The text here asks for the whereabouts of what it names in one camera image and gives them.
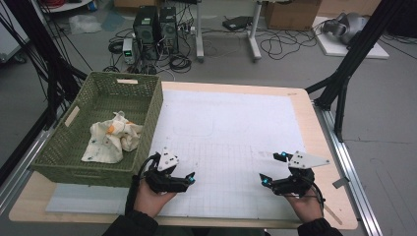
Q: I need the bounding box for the small grey metal bracket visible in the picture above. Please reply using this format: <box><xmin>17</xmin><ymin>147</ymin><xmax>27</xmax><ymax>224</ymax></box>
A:
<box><xmin>331</xmin><ymin>176</ymin><xmax>350</xmax><ymax>190</ymax></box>

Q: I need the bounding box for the aluminium rail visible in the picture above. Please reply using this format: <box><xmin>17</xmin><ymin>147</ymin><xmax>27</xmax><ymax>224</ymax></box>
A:
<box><xmin>0</xmin><ymin>127</ymin><xmax>56</xmax><ymax>214</ymax></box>
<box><xmin>314</xmin><ymin>104</ymin><xmax>384</xmax><ymax>236</ymax></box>

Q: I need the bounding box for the white grid mat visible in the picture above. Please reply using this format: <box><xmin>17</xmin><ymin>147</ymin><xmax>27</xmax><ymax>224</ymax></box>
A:
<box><xmin>45</xmin><ymin>89</ymin><xmax>308</xmax><ymax>221</ymax></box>

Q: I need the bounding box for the person's right hand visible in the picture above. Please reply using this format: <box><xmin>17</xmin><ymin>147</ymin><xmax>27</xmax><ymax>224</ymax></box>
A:
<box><xmin>284</xmin><ymin>193</ymin><xmax>326</xmax><ymax>224</ymax></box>

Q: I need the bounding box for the cream printed cloth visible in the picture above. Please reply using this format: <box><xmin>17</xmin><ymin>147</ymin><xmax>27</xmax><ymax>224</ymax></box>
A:
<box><xmin>81</xmin><ymin>111</ymin><xmax>145</xmax><ymax>164</ymax></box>

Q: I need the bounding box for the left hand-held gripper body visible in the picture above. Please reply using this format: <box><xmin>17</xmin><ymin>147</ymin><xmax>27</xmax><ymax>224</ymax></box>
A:
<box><xmin>144</xmin><ymin>147</ymin><xmax>190</xmax><ymax>194</ymax></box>

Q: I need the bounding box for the clear plastic bag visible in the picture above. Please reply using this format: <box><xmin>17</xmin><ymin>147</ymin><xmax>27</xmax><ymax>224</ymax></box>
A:
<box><xmin>68</xmin><ymin>14</ymin><xmax>103</xmax><ymax>35</ymax></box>

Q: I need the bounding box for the tangled black floor cable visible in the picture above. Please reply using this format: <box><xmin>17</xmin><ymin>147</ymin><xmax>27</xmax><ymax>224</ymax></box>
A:
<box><xmin>259</xmin><ymin>29</ymin><xmax>319</xmax><ymax>61</ymax></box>

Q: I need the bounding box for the small white power supply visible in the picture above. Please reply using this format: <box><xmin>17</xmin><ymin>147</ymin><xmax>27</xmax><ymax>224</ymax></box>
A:
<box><xmin>122</xmin><ymin>37</ymin><xmax>136</xmax><ymax>65</ymax></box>

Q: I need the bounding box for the green woven basket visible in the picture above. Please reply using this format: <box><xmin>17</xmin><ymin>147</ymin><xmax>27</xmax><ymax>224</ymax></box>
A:
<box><xmin>30</xmin><ymin>71</ymin><xmax>164</xmax><ymax>189</ymax></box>

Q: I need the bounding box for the right hand-held gripper cable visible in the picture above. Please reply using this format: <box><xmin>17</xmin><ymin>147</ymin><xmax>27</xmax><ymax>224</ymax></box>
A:
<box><xmin>284</xmin><ymin>181</ymin><xmax>328</xmax><ymax>210</ymax></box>

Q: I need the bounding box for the person's left hand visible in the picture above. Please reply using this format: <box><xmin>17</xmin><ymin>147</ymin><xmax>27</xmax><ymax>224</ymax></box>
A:
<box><xmin>133</xmin><ymin>179</ymin><xmax>178</xmax><ymax>219</ymax></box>

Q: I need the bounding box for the grey helmet-shaped device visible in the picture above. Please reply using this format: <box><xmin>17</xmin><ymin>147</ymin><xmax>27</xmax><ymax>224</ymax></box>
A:
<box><xmin>321</xmin><ymin>12</ymin><xmax>370</xmax><ymax>45</ymax></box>

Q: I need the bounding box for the slim black computer tower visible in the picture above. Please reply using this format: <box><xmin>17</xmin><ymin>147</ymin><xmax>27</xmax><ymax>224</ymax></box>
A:
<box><xmin>158</xmin><ymin>6</ymin><xmax>180</xmax><ymax>55</ymax></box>

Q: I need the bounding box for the large black computer tower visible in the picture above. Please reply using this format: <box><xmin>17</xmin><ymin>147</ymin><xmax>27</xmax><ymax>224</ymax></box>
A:
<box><xmin>132</xmin><ymin>5</ymin><xmax>160</xmax><ymax>61</ymax></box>

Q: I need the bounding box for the teal sheet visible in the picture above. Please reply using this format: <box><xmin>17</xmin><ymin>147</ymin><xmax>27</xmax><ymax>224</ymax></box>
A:
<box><xmin>100</xmin><ymin>11</ymin><xmax>126</xmax><ymax>32</ymax></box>

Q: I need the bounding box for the white desk leg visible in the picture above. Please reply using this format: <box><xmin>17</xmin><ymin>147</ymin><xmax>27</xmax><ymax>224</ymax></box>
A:
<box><xmin>247</xmin><ymin>0</ymin><xmax>264</xmax><ymax>63</ymax></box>
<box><xmin>195</xmin><ymin>0</ymin><xmax>207</xmax><ymax>63</ymax></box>

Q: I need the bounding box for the flat black device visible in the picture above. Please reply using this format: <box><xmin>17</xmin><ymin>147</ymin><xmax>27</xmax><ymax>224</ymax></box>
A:
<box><xmin>221</xmin><ymin>15</ymin><xmax>254</xmax><ymax>32</ymax></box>

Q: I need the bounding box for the white cabinet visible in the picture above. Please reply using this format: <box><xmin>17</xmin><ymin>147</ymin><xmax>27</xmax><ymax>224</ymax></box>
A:
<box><xmin>0</xmin><ymin>6</ymin><xmax>31</xmax><ymax>64</ymax></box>

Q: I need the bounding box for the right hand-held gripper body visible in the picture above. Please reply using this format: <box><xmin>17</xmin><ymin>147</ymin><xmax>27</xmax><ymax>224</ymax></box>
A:
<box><xmin>270</xmin><ymin>150</ymin><xmax>330</xmax><ymax>198</ymax></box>

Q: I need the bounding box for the white floor board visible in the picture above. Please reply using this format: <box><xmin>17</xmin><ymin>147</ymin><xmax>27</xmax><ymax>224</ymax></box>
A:
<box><xmin>311</xmin><ymin>16</ymin><xmax>390</xmax><ymax>60</ymax></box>

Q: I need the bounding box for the coiled black cable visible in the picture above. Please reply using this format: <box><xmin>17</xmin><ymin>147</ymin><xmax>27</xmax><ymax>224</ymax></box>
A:
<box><xmin>168</xmin><ymin>53</ymin><xmax>193</xmax><ymax>74</ymax></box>

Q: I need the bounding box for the black metal frame stand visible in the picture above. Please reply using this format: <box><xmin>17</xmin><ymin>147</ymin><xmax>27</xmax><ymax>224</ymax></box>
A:
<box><xmin>0</xmin><ymin>0</ymin><xmax>89</xmax><ymax>130</ymax></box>
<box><xmin>304</xmin><ymin>0</ymin><xmax>407</xmax><ymax>143</ymax></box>

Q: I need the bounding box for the brown cardboard box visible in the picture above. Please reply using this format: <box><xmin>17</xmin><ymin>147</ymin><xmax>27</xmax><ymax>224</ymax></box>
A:
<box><xmin>264</xmin><ymin>0</ymin><xmax>323</xmax><ymax>31</ymax></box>

